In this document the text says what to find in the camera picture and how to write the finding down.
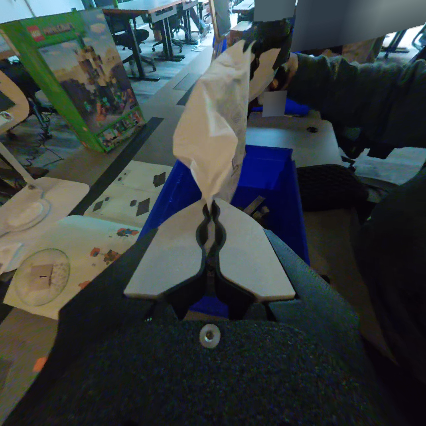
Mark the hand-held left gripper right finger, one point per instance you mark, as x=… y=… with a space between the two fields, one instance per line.
x=256 y=263

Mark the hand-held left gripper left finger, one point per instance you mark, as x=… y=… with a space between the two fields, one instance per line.
x=166 y=259

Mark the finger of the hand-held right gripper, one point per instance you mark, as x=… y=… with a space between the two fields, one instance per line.
x=266 y=66

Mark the white printed paper bag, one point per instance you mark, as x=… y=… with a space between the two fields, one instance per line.
x=213 y=126

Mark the building instruction booklet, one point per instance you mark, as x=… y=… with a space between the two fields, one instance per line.
x=83 y=239

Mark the blue plastic bin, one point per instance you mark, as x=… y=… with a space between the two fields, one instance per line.
x=266 y=173
x=296 y=108

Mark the person's right forearm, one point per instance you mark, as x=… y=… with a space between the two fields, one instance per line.
x=359 y=86

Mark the pale grey desk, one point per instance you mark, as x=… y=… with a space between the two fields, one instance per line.
x=286 y=139

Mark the person's right hand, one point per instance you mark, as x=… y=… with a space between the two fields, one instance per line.
x=291 y=66

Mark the heap of dark grey bricks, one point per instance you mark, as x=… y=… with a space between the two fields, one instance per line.
x=258 y=211

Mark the black textured pad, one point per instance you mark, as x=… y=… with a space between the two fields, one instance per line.
x=329 y=189

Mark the long office table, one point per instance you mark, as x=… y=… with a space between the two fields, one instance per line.
x=149 y=6

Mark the black office chair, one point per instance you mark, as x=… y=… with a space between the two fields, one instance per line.
x=133 y=36

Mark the person's dark green jacket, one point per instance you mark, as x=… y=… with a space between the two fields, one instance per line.
x=392 y=283

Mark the green toy set box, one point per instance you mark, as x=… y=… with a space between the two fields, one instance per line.
x=83 y=83

